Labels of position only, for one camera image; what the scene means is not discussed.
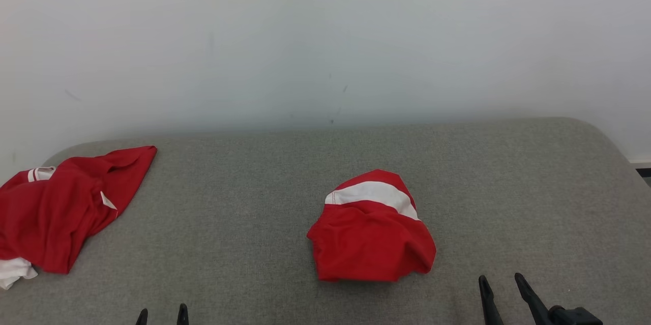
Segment red jersey with white trim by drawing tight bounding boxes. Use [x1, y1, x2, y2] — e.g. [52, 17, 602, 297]
[0, 145, 158, 290]

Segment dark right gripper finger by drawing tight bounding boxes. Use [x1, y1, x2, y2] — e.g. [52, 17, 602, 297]
[478, 275, 504, 325]
[514, 273, 552, 325]

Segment red shorts with white waistband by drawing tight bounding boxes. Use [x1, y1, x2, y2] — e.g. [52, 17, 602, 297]
[307, 169, 437, 283]

